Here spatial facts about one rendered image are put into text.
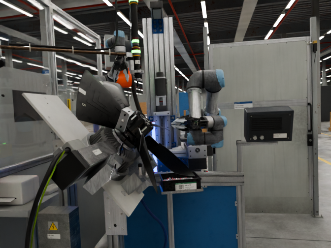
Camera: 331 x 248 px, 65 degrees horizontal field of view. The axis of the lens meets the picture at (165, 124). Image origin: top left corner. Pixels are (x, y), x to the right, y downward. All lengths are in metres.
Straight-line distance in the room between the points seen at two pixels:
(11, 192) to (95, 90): 0.63
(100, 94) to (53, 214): 0.56
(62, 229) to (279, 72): 2.66
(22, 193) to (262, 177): 2.54
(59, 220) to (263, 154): 2.43
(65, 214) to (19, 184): 0.26
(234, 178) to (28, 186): 1.13
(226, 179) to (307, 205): 1.89
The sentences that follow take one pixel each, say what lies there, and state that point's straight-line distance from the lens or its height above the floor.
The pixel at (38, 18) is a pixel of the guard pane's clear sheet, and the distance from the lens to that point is 1.99.
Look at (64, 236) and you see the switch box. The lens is 1.28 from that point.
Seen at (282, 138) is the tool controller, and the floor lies 1.07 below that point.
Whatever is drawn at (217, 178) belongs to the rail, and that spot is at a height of 0.82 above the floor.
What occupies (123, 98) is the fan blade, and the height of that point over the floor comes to 1.33.
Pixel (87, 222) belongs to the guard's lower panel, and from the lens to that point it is 2.48.
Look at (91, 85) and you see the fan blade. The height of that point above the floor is 1.37.
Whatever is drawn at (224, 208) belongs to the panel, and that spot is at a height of 0.63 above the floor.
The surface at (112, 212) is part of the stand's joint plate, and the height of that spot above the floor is 0.81.
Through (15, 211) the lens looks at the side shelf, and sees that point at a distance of 1.33.
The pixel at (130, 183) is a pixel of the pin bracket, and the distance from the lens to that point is 1.22.
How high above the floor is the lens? 1.26
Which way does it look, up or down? 3 degrees down
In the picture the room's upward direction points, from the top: 3 degrees counter-clockwise
